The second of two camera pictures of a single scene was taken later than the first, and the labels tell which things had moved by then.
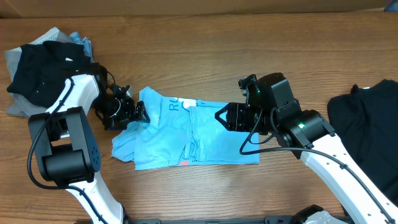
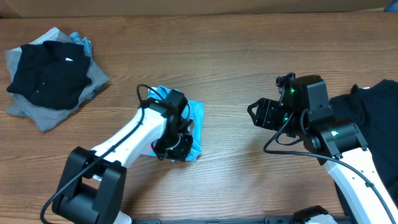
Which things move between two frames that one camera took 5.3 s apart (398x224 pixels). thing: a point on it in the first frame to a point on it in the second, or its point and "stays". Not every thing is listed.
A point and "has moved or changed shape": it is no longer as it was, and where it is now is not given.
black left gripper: (127, 114) to (181, 153)
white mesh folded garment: (53, 35) stays
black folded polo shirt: (43, 68) stays
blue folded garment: (75, 37) stays
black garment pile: (365, 121) stays
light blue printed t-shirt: (180, 132) has moved or changed shape
